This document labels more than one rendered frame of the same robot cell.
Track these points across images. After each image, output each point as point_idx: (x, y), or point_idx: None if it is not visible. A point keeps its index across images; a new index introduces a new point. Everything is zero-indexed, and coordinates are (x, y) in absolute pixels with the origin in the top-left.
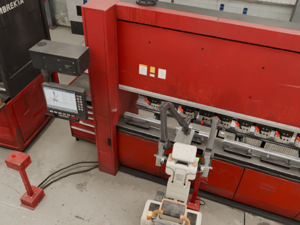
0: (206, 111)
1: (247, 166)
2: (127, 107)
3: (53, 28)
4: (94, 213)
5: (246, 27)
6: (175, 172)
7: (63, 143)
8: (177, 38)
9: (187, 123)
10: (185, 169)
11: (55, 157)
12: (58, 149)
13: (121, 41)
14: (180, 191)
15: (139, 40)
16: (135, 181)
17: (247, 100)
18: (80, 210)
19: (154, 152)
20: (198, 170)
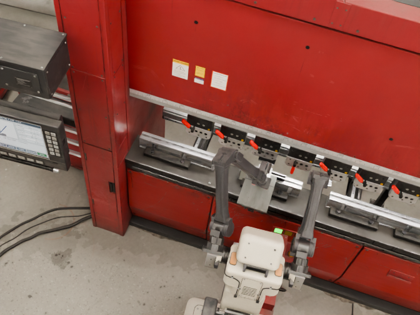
0: (302, 152)
1: (369, 244)
2: (145, 117)
3: None
4: (88, 312)
5: (404, 20)
6: (241, 284)
7: (20, 167)
8: (256, 21)
9: (265, 175)
10: (262, 281)
11: (7, 199)
12: (11, 181)
13: (135, 13)
14: (247, 302)
15: (174, 17)
16: (160, 245)
17: (385, 143)
18: (62, 306)
19: (198, 207)
20: (284, 279)
